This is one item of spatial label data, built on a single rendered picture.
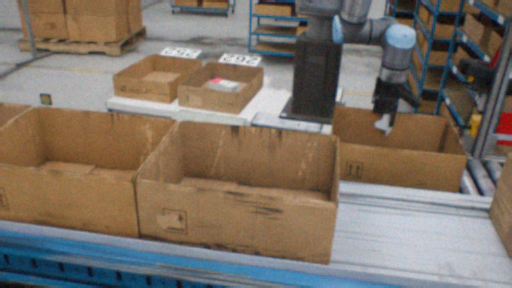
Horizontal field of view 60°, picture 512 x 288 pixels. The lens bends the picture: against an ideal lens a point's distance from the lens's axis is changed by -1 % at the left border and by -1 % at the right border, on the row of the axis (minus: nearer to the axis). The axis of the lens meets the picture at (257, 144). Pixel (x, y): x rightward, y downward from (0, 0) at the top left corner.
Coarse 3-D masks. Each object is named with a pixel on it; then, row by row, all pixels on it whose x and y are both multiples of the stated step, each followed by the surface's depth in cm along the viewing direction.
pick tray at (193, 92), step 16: (208, 64) 221; (224, 64) 222; (240, 64) 220; (192, 80) 206; (208, 80) 224; (240, 80) 224; (256, 80) 207; (192, 96) 192; (208, 96) 189; (224, 96) 187; (240, 96) 188; (224, 112) 191; (240, 112) 191
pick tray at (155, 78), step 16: (144, 64) 225; (160, 64) 233; (176, 64) 230; (192, 64) 228; (112, 80) 200; (128, 80) 198; (144, 80) 195; (160, 80) 222; (176, 80) 200; (128, 96) 202; (144, 96) 199; (160, 96) 197; (176, 96) 203
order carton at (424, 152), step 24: (336, 120) 160; (360, 120) 158; (408, 120) 155; (432, 120) 153; (360, 144) 131; (384, 144) 161; (408, 144) 159; (432, 144) 157; (456, 144) 139; (360, 168) 135; (384, 168) 133; (408, 168) 132; (432, 168) 130; (456, 168) 129; (456, 192) 132
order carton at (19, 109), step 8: (0, 104) 118; (8, 104) 117; (16, 104) 117; (24, 104) 117; (0, 112) 119; (8, 112) 118; (16, 112) 118; (24, 112) 113; (0, 120) 120; (8, 120) 120
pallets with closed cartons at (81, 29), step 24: (48, 0) 501; (72, 0) 496; (96, 0) 494; (120, 0) 512; (24, 24) 518; (48, 24) 515; (72, 24) 507; (96, 24) 505; (120, 24) 523; (24, 48) 519; (48, 48) 516; (72, 48) 514; (96, 48) 511; (120, 48) 539
